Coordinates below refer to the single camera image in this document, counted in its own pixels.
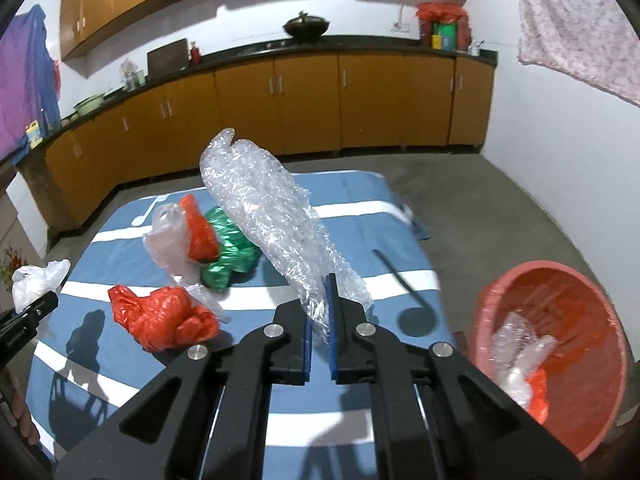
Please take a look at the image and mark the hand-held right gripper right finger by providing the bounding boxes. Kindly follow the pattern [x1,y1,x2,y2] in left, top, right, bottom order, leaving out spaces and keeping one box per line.
[324,274,583,480]

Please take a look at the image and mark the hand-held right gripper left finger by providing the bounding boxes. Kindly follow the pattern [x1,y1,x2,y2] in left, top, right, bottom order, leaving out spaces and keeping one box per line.
[55,301,313,480]

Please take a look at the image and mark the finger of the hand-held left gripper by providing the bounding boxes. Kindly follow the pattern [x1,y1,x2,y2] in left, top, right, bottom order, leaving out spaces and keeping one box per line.
[0,291,59,356]

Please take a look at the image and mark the white plastic bag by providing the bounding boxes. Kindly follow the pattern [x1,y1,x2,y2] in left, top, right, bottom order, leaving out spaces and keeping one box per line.
[142,203,231,323]
[11,259,71,313]

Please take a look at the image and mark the large clear bubble wrap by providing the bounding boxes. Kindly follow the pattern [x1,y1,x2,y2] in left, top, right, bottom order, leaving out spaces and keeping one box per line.
[199,127,374,347]

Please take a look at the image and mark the small clear bubble wrap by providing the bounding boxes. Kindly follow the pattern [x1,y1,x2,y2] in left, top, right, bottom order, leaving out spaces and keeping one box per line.
[489,312,558,406]

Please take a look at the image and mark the red plastic basket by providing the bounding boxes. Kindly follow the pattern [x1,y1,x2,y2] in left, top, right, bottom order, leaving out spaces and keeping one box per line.
[472,259,630,462]

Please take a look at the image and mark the person's left hand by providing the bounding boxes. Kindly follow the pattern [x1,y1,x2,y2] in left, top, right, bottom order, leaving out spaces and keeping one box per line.
[9,395,42,447]

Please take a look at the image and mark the shiny green plastic bag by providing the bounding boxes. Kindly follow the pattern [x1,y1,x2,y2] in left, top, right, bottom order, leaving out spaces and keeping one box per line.
[200,205,261,292]

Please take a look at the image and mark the large red plastic bag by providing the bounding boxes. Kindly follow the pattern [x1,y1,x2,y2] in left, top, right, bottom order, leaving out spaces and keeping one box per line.
[108,285,221,352]

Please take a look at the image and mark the blue white striped blanket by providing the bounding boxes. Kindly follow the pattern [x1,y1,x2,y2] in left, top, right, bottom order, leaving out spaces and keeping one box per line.
[25,169,443,480]

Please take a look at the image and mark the small red plastic bag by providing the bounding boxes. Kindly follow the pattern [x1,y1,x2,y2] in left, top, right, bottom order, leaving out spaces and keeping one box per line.
[179,194,221,263]

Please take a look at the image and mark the green pot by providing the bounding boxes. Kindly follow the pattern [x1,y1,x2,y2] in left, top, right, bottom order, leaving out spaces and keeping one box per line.
[73,92,108,117]

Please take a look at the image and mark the purple hanging cloth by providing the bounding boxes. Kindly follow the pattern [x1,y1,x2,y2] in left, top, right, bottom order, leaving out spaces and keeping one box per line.
[0,4,61,158]

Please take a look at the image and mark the wooden base cabinets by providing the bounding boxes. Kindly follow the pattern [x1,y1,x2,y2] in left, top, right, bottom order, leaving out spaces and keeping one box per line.
[42,50,496,236]

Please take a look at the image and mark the clear plastic bottle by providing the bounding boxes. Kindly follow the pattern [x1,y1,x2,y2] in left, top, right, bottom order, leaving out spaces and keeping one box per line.
[120,58,143,92]

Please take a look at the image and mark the dark cutting board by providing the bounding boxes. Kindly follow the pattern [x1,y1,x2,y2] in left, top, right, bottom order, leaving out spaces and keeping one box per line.
[146,38,190,77]

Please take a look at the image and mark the black countertop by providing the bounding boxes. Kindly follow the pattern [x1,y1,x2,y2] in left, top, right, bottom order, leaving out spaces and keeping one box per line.
[15,35,499,161]

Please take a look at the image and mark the black wok with lid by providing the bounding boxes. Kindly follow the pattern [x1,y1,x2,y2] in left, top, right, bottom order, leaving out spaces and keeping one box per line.
[282,10,332,41]

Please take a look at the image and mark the green box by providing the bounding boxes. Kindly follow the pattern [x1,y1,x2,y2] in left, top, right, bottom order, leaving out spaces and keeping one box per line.
[432,22,457,51]

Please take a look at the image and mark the red bag over containers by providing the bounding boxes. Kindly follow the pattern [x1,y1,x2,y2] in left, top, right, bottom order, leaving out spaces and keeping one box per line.
[416,1,473,51]

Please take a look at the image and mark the pink floral hanging cloth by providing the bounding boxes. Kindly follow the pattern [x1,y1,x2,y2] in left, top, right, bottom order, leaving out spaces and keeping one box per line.
[510,0,640,108]

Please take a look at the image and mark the white socket with cable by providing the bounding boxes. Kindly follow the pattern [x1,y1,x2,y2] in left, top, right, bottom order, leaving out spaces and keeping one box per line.
[392,0,416,31]

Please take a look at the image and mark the wooden wall cabinets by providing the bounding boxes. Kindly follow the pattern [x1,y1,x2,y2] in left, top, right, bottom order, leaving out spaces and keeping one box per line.
[59,0,478,61]

